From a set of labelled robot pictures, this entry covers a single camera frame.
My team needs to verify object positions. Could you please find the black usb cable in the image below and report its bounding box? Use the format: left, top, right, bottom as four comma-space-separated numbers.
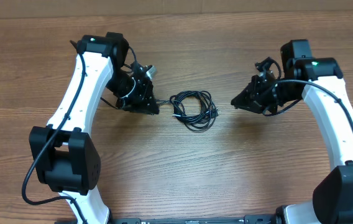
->
155, 90, 221, 133

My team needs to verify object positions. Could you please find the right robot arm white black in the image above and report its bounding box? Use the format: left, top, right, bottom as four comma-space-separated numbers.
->
231, 39, 353, 223

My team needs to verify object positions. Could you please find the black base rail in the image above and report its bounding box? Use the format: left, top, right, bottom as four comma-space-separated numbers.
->
108, 214, 283, 224

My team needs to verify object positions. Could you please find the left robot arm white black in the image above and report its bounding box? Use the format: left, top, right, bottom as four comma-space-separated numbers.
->
22, 32, 159, 223

